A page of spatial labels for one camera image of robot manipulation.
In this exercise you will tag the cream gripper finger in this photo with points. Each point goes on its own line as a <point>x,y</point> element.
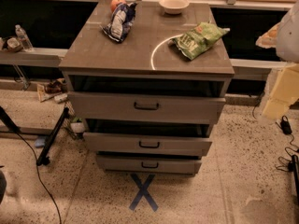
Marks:
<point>284,93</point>

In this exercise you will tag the green jalapeno chip bag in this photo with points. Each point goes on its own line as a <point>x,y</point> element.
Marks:
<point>199,39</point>

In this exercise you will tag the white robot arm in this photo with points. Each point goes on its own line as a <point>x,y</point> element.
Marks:
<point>287,47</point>

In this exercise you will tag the blue chip bag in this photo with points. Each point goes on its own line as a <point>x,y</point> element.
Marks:
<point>122,19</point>

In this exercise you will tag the black power adapter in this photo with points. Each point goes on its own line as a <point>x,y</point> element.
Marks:
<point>285,125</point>

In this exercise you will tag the grey drawer cabinet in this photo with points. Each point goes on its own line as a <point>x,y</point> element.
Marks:
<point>144,63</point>

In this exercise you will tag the white bowl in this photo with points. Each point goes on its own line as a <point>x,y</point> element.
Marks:
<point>174,7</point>

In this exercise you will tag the top grey drawer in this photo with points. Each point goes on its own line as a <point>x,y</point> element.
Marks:
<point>151,108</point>

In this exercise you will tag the grey drawer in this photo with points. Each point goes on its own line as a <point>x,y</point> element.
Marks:
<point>149,165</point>
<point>147,144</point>
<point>151,108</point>

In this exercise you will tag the blue tape cross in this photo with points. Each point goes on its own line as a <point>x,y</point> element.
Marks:
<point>143,192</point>

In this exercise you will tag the bottom grey drawer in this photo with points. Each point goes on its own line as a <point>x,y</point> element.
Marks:
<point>149,165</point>

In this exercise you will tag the middle grey drawer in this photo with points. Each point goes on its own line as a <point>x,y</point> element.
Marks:
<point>147,144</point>

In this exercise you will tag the small white pot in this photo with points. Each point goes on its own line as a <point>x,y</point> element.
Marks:
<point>77,126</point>

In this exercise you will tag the floor clutter pile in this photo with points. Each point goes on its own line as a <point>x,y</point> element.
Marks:
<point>49,90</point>

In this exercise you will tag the black tripod leg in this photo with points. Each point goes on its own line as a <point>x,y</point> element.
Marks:
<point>43,158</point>

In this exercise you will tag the clear water bottle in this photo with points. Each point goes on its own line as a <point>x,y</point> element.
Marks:
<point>24,39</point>

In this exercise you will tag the tray with cup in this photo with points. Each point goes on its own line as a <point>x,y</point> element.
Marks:
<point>10,44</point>

